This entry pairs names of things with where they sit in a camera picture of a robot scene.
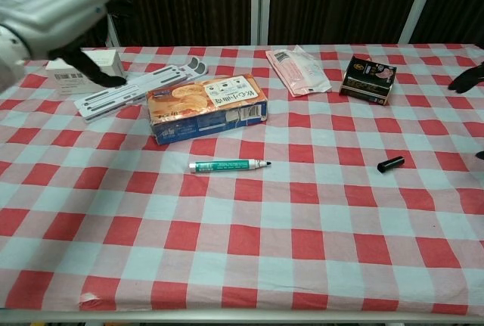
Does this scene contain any black snack box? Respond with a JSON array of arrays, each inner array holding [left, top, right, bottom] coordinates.
[[338, 54, 398, 107]]

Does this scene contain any black marker cap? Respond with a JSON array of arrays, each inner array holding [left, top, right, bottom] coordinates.
[[377, 156, 406, 174]]

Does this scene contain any orange biscuit box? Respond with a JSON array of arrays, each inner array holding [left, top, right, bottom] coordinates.
[[146, 73, 270, 146]]

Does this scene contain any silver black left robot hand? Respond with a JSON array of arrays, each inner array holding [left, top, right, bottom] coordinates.
[[0, 0, 128, 88]]

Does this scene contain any white cardboard box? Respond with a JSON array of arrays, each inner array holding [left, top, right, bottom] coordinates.
[[45, 49, 125, 96]]

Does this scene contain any pink plastic packet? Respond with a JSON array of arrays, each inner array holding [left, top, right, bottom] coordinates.
[[265, 45, 333, 98]]

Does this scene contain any white folding laptop stand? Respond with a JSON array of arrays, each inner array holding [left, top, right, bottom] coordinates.
[[73, 56, 209, 124]]

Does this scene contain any green marker pen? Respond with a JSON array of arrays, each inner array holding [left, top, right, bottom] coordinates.
[[188, 158, 273, 175]]

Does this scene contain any white partition post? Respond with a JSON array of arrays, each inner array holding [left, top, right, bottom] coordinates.
[[249, 0, 271, 45], [399, 0, 442, 45], [75, 0, 122, 48]]

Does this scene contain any metal table edge rail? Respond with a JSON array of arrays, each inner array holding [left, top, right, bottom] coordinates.
[[0, 306, 484, 326]]

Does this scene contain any red white checkered tablecloth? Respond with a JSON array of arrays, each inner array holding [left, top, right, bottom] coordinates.
[[0, 43, 484, 318]]

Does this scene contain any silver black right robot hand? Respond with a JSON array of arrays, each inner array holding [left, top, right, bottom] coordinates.
[[447, 61, 484, 160]]

